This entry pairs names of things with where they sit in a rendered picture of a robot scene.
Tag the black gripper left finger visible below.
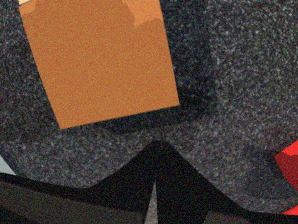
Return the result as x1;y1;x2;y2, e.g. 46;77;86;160
0;140;162;224

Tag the small red block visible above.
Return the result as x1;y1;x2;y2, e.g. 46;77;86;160
274;140;298;190

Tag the orange square block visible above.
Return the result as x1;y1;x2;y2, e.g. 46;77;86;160
19;0;180;129

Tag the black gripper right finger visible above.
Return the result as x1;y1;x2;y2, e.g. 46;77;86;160
156;141;298;224

